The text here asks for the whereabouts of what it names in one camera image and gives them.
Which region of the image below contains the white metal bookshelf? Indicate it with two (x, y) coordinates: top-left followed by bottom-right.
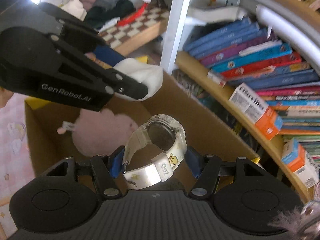
(161, 0), (319, 202)

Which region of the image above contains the pink cartoon table mat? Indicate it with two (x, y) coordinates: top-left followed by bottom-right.
(1, 94), (35, 239)

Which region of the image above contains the red tassel ornament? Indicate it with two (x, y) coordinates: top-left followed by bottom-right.
(116, 0), (151, 27)

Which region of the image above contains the wooden chess board box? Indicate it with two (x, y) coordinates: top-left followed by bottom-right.
(99, 7), (170, 56)

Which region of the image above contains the white cartoon wrist watch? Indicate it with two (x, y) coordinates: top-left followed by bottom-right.
(121, 114), (187, 190)

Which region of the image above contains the row of colourful books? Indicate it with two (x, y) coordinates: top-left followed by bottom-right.
(174, 17), (319, 148)

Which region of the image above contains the white plush toy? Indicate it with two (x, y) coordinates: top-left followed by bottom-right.
(114, 58), (163, 101)

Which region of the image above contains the pile of clothes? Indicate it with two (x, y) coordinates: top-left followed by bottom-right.
(59, 0), (136, 30)

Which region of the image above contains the orange white medicine box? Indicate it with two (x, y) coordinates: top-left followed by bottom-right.
(229, 83), (283, 140)

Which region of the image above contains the pink plush toy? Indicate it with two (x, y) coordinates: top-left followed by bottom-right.
(57, 108), (138, 157)

